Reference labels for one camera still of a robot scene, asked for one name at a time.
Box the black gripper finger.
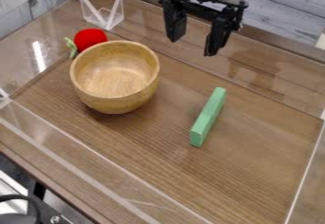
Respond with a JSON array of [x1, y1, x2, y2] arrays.
[[204, 7, 243, 57], [161, 0, 187, 42]]

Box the green rectangular block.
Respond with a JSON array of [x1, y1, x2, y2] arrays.
[[188, 87, 226, 148]]

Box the brown wooden bowl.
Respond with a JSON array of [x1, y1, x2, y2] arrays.
[[69, 40, 160, 114]]

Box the red plush apple toy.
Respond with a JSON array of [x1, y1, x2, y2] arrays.
[[64, 28, 108, 58]]

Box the clear acrylic table barrier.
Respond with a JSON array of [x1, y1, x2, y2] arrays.
[[0, 92, 212, 224]]

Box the black metal table leg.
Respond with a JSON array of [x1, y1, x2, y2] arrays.
[[33, 182, 45, 200]]

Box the clear acrylic corner bracket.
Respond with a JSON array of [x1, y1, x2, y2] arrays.
[[80, 0, 124, 30]]

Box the black cable under table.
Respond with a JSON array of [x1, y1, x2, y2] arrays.
[[0, 194, 42, 224]]

